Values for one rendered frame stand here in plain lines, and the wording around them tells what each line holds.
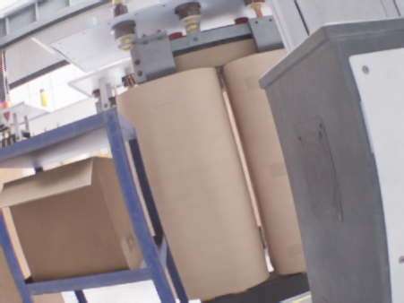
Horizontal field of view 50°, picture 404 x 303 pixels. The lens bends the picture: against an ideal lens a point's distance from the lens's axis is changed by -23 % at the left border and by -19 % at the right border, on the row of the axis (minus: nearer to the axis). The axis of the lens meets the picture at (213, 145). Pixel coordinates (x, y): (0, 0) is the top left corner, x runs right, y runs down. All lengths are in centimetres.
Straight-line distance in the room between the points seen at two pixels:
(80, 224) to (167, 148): 81
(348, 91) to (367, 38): 7
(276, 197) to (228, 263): 31
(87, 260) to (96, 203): 15
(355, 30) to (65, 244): 92
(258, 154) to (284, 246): 38
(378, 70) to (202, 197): 149
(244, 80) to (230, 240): 59
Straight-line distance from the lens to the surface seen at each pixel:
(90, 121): 115
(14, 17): 1136
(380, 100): 48
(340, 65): 47
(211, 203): 191
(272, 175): 194
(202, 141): 190
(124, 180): 113
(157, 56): 198
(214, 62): 207
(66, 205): 119
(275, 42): 201
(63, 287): 121
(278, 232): 199
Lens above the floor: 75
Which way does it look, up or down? 1 degrees up
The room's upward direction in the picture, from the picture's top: 15 degrees counter-clockwise
